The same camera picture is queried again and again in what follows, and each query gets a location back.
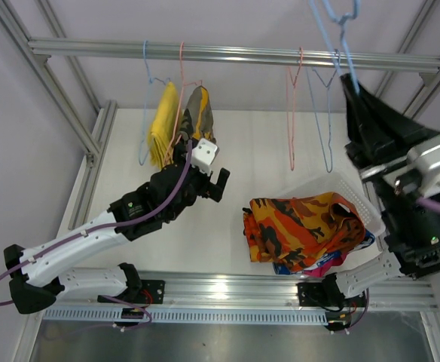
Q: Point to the aluminium hanging rail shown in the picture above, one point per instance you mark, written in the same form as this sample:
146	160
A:
230	54

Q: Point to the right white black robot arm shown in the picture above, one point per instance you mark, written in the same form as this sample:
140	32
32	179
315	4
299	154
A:
412	248

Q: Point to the white slotted cable duct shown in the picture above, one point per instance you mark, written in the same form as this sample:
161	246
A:
188	316

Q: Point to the pink trousers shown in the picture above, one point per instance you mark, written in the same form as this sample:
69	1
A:
320	271

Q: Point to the orange camouflage trousers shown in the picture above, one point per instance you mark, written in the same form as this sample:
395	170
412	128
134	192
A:
297	232

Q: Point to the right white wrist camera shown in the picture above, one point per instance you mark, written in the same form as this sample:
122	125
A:
418	171

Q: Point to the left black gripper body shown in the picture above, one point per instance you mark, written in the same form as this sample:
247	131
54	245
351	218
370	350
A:
198	184

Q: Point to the white plastic basket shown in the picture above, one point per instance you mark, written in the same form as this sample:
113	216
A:
338	182

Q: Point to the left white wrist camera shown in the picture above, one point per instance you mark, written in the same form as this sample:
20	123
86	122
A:
203	156

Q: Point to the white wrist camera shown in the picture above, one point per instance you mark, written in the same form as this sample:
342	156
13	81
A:
203	156
418	171

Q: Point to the yellow trousers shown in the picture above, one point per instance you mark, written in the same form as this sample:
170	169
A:
161	129

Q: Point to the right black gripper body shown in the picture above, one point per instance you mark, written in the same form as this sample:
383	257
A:
370	169

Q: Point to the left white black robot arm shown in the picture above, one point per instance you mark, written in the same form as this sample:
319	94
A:
43	275

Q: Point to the green camouflage trousers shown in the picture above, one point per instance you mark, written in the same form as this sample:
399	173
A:
197	119

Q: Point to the pink hanger with camouflage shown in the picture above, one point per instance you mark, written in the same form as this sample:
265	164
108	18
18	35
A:
169	152

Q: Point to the pink wire hanger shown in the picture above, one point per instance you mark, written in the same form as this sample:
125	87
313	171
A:
291	97

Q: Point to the blue hanger with blue trousers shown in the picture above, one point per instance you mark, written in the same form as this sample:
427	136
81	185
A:
322	120

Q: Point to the blue hanger with orange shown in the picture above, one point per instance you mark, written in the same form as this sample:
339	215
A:
340	20

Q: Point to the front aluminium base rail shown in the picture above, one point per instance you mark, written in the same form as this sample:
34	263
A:
197	290

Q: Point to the light blue hanger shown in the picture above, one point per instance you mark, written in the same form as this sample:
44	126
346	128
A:
143	146

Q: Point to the blue white patterned trousers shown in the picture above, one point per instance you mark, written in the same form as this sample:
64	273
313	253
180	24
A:
367	242

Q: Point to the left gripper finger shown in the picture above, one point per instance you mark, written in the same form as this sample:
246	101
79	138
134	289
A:
216	191
182	154

